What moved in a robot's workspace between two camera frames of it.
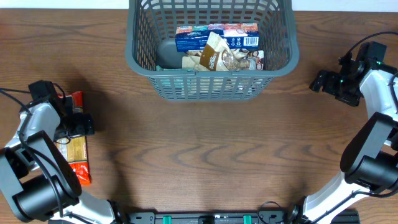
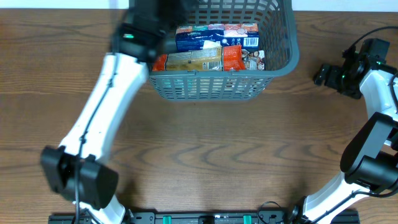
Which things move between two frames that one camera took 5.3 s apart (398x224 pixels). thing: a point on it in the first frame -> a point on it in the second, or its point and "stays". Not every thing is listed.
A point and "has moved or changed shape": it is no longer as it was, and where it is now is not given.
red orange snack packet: [74, 150] has moved or changed shape
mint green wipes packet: [177, 88] has moved or changed shape
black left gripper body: [74, 123] -> [164, 18]
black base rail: [213, 217] stays
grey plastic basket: [150, 22] stays
